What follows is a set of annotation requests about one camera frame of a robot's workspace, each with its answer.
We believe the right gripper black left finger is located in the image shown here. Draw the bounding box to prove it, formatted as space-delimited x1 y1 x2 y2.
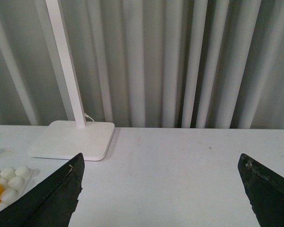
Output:
0 153 85 227

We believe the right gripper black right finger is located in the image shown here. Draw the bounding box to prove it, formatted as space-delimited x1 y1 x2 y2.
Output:
238 153 284 227

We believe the white desk lamp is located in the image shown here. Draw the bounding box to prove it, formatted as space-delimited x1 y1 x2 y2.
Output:
28 0 115 161

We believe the grey pleated curtain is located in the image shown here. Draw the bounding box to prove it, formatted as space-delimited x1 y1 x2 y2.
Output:
0 0 284 129

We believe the white studded base plate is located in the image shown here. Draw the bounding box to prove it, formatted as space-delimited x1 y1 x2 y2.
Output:
0 166 34 211

